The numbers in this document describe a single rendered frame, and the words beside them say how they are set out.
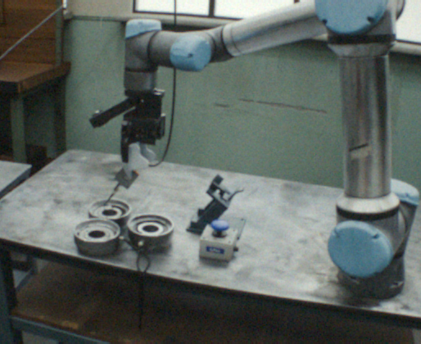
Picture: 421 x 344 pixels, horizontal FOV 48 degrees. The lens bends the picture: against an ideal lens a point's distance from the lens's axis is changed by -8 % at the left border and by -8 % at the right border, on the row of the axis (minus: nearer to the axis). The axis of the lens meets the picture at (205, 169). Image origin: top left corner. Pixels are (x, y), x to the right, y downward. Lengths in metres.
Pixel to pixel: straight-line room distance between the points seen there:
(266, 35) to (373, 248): 0.47
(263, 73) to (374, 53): 1.85
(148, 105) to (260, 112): 1.62
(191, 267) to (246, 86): 1.70
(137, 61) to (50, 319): 0.69
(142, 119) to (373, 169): 0.52
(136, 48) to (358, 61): 0.47
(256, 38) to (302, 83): 1.59
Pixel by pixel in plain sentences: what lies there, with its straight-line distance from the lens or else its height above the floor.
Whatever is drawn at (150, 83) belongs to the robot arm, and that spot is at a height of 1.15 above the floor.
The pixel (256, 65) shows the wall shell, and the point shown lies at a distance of 2.63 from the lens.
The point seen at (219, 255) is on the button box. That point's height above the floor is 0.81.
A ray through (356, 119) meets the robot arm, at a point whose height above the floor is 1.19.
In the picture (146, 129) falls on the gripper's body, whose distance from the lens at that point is 1.11.
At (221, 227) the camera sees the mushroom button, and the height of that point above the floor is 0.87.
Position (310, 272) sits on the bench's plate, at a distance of 1.11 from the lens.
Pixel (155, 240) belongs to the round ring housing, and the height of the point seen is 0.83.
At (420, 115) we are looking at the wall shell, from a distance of 2.70.
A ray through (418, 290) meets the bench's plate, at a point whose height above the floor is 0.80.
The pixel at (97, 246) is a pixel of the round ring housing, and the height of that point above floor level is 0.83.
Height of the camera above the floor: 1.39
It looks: 22 degrees down
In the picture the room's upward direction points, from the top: 4 degrees clockwise
